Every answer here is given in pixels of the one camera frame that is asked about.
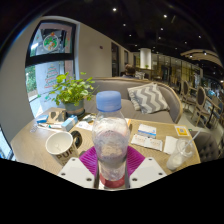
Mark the white paper napkin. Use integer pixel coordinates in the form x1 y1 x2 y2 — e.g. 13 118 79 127
163 135 179 155

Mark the person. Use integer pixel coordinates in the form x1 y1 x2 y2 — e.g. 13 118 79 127
121 63 137 79

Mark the group of ceiling lights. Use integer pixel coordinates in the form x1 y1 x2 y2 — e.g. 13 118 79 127
109 6 208 58

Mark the white and blue card pack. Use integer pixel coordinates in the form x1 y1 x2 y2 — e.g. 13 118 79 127
137 123 158 138

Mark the printed paper sheet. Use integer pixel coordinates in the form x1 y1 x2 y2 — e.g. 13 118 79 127
74 119 95 132

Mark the brown cardboard holder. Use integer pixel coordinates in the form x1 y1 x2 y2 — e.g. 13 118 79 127
46 109 68 124

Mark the white mug with black print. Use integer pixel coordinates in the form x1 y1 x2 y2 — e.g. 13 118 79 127
44 130 84 167

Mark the light blue tissue pack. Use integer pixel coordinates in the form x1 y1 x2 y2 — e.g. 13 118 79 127
61 114 79 132

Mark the grey curved sofa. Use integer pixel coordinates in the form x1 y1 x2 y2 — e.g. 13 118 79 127
83 77 184 125

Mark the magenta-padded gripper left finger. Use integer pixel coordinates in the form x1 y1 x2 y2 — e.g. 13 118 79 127
57 145 101 190

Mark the dark grey tufted armchair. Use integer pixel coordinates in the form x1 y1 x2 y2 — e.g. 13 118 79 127
189 129 224 159

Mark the small blue box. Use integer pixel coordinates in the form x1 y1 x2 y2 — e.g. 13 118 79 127
35 114 50 124

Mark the yellow square card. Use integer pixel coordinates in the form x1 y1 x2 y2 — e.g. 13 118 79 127
173 124 191 137

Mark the green potted plant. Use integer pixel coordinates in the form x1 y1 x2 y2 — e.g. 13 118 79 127
44 71 98 118

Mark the group of dining chairs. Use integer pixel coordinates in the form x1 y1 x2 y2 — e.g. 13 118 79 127
179 79 224 128

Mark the grey white chevron pillow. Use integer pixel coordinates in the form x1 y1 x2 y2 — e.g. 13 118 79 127
127 82 170 115

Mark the clear blue-capped water bottle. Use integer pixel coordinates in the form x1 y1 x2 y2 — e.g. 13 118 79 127
91 90 131 189

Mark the white pen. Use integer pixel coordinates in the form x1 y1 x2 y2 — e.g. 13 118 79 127
36 123 64 130

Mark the window with painted decoration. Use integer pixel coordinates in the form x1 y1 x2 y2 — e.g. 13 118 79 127
24 59 76 111

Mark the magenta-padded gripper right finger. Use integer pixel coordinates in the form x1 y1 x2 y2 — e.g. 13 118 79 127
125 145 168 190

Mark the framed food poster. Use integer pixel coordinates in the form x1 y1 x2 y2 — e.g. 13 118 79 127
29 21 76 58

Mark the long white leaflet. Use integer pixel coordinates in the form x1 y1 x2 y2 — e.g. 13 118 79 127
130 133 164 152

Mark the clear plastic cup with straw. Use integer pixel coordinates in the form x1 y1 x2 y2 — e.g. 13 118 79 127
165 129 203 172

